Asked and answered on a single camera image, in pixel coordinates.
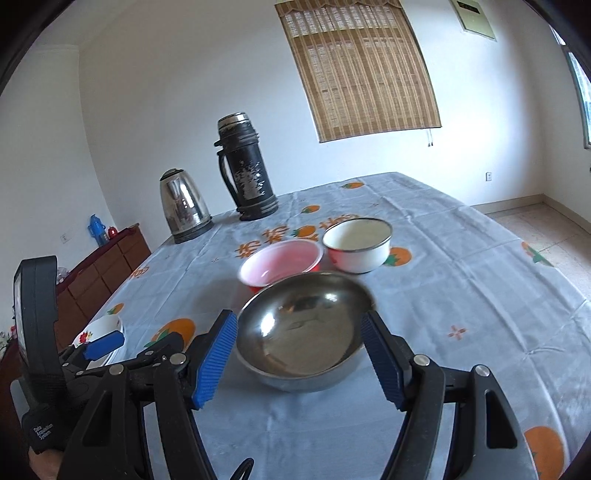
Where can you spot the person's left forearm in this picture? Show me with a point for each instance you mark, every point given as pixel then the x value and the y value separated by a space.
pixel 44 468

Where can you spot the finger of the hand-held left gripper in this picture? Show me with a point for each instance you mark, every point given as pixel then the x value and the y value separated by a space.
pixel 106 344
pixel 161 348

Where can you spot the stainless steel bowl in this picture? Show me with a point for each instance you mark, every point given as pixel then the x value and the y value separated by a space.
pixel 304 323

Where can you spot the worn black thermos flask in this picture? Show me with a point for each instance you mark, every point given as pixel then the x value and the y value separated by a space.
pixel 249 175

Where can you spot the framed wall panel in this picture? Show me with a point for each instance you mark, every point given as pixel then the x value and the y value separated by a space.
pixel 475 18

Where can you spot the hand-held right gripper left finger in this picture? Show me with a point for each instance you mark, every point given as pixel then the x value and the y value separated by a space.
pixel 214 360

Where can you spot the stainless steel electric kettle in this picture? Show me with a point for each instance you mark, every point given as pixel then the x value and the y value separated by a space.
pixel 184 207

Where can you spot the small red container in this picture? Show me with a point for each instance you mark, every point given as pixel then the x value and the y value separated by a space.
pixel 111 233

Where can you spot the orange print grey tablecloth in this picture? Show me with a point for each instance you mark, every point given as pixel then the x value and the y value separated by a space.
pixel 461 277

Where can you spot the white enamel bowl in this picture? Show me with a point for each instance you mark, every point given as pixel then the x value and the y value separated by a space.
pixel 355 258

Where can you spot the red plastic bowl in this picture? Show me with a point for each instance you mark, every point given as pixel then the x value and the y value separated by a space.
pixel 277 263

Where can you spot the red flower white plate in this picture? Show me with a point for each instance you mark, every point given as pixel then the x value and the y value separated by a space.
pixel 99 327

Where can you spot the bamboo window blind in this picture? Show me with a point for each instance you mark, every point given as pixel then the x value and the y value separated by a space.
pixel 360 69

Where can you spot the white framed window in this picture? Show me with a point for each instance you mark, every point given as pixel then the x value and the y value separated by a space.
pixel 584 106

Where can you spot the blue thermos jug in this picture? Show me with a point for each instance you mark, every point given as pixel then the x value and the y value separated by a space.
pixel 96 230

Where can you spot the dark wooden sideboard cabinet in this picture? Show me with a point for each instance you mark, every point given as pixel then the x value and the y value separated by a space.
pixel 106 272

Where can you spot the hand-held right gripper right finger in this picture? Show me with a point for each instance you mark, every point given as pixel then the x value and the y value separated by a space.
pixel 383 360

